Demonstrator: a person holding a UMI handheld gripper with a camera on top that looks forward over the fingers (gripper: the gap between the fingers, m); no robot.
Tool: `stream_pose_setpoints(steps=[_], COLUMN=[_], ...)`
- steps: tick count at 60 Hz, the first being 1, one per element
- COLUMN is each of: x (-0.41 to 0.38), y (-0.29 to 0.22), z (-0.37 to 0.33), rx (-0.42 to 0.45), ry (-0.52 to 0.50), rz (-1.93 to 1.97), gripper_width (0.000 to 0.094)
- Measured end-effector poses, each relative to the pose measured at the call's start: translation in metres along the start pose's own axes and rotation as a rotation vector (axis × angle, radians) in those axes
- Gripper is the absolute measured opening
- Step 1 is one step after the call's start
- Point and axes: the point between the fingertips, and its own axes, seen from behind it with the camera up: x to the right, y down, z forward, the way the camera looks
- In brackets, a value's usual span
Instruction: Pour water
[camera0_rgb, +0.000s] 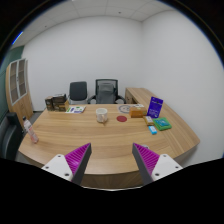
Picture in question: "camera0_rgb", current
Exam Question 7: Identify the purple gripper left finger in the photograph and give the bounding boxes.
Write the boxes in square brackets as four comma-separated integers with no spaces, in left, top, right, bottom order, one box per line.
[41,142,92,186]

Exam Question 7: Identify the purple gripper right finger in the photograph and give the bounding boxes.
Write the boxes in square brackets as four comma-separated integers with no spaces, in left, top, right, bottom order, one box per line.
[131,142,184,186]

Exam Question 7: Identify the clear bottle pink drink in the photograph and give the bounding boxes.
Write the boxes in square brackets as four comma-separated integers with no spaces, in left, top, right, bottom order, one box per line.
[23,117,38,143]

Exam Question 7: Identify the small blue white box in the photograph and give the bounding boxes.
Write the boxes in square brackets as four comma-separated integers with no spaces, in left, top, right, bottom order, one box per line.
[148,126,157,135]

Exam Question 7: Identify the wooden side desk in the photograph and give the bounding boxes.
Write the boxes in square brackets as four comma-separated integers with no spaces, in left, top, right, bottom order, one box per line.
[125,87,200,152]

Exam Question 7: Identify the green flat box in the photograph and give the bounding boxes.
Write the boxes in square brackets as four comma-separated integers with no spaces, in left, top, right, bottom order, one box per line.
[153,117,171,131]

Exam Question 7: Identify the small yellow snack box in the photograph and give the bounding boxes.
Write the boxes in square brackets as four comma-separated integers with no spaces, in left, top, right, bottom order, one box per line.
[143,116,154,126]

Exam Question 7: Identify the red round coaster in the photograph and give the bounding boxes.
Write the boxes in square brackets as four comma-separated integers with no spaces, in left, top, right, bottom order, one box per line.
[116,116,127,122]

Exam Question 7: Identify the orange cardboard box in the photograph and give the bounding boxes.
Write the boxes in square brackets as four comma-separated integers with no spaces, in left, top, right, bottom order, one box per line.
[129,107,147,118]

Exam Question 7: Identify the green white leaflet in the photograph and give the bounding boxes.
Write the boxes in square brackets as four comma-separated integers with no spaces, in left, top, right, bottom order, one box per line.
[66,106,86,113]

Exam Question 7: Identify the white ceramic mug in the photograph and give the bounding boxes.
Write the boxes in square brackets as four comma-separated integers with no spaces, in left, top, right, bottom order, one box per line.
[96,108,108,123]

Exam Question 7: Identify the purple standing card box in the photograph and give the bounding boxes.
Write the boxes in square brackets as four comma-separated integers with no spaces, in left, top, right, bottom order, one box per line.
[147,97,163,118]

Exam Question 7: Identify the dark stacked boxes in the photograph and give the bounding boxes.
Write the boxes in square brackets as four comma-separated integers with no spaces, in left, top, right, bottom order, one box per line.
[45,94,69,112]

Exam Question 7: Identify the black office chair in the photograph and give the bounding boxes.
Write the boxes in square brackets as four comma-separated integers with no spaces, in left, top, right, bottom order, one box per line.
[69,81,88,104]

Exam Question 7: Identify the black leather chair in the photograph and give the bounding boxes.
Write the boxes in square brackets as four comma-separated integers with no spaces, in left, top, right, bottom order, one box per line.
[0,112,23,161]

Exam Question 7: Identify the grey mesh office chair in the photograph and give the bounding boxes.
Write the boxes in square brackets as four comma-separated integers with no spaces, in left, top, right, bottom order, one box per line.
[87,79,126,104]

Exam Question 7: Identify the wooden glass-door cabinet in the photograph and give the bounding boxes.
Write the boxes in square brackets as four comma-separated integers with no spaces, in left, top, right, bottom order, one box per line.
[5,59,33,124]

